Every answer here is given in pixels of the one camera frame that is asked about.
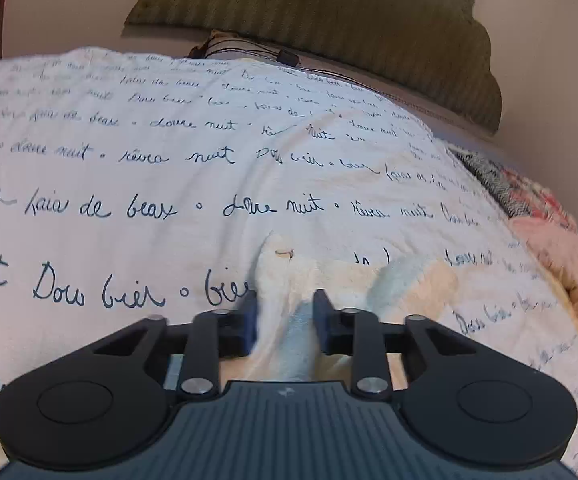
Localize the white script-print bedspread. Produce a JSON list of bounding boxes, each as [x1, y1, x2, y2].
[[0, 49, 578, 474]]

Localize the striped pillow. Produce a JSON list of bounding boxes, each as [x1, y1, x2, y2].
[[188, 30, 300, 68]]

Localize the cream fleece pants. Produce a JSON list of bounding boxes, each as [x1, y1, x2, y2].
[[221, 233, 458, 384]]

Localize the olive green padded headboard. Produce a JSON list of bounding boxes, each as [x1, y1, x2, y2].
[[125, 0, 502, 133]]

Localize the pink floral blanket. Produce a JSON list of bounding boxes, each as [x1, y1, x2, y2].
[[449, 144, 578, 318]]

